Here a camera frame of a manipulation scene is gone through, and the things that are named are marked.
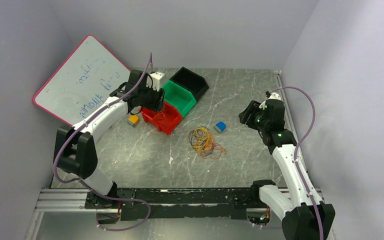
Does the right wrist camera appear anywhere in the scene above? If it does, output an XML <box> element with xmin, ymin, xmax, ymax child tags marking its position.
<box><xmin>266</xmin><ymin>92</ymin><xmax>282</xmax><ymax>101</ymax></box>

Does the yellow eraser block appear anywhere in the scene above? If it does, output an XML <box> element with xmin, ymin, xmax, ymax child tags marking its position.
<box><xmin>126</xmin><ymin>115</ymin><xmax>140</xmax><ymax>128</ymax></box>

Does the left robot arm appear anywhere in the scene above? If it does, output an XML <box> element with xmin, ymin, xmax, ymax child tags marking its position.
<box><xmin>53</xmin><ymin>69</ymin><xmax>165</xmax><ymax>208</ymax></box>

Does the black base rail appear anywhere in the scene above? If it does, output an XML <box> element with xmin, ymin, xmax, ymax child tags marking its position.
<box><xmin>84</xmin><ymin>187</ymin><xmax>267</xmax><ymax>221</ymax></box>

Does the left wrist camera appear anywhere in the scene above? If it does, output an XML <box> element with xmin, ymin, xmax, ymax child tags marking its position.
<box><xmin>149</xmin><ymin>71</ymin><xmax>166</xmax><ymax>92</ymax></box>

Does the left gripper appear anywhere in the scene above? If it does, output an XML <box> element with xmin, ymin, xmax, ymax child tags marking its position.
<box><xmin>138</xmin><ymin>82</ymin><xmax>165</xmax><ymax>113</ymax></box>

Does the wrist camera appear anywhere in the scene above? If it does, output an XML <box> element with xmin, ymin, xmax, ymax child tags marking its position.
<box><xmin>266</xmin><ymin>92</ymin><xmax>282</xmax><ymax>101</ymax></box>
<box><xmin>149</xmin><ymin>71</ymin><xmax>166</xmax><ymax>92</ymax></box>

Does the black plastic bin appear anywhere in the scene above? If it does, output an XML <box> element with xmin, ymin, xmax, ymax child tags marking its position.
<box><xmin>169</xmin><ymin>66</ymin><xmax>209</xmax><ymax>102</ymax></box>

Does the yellow cable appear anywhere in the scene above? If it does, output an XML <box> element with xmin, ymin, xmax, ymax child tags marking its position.
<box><xmin>187</xmin><ymin>126</ymin><xmax>215</xmax><ymax>152</ymax></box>

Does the pink framed whiteboard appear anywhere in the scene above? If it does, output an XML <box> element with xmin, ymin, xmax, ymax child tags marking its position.
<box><xmin>33</xmin><ymin>34</ymin><xmax>130</xmax><ymax>125</ymax></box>

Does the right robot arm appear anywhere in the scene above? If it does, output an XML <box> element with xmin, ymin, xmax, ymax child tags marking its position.
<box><xmin>238</xmin><ymin>98</ymin><xmax>336</xmax><ymax>240</ymax></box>

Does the blue eraser block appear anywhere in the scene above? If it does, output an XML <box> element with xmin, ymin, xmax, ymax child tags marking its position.
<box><xmin>213</xmin><ymin>121</ymin><xmax>227</xmax><ymax>134</ymax></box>

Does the red plastic bin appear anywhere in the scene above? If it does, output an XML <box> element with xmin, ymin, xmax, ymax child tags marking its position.
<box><xmin>141</xmin><ymin>101</ymin><xmax>183</xmax><ymax>136</ymax></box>

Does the green plastic bin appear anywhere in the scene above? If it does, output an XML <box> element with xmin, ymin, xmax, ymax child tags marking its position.
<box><xmin>161</xmin><ymin>80</ymin><xmax>197</xmax><ymax>117</ymax></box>

